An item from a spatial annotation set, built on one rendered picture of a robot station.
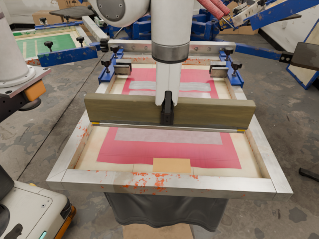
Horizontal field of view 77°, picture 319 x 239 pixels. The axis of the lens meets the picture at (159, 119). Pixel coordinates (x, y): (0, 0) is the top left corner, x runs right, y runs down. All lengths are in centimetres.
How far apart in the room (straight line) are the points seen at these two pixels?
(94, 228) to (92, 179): 107
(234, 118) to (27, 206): 127
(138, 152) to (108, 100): 20
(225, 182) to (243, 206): 118
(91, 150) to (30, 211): 87
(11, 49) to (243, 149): 70
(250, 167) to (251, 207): 110
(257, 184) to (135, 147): 34
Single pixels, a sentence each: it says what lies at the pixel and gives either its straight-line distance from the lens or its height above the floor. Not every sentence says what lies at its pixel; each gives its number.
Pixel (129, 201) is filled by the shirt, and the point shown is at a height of 71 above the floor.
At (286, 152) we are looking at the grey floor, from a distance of 220.
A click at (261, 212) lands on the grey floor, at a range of 173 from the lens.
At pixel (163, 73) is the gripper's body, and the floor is 123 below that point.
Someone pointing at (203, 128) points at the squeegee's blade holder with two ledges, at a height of 108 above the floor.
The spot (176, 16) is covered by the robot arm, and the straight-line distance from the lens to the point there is 37.
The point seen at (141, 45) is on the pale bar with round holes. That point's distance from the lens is 116.
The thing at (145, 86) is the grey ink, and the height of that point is 96.
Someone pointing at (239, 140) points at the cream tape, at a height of 96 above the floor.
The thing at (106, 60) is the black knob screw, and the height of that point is 106.
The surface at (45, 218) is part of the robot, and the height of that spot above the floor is 28.
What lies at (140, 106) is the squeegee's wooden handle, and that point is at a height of 113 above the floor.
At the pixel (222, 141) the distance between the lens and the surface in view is 67.
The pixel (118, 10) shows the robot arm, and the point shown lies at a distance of 35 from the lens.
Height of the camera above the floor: 141
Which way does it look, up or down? 40 degrees down
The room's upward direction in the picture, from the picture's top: straight up
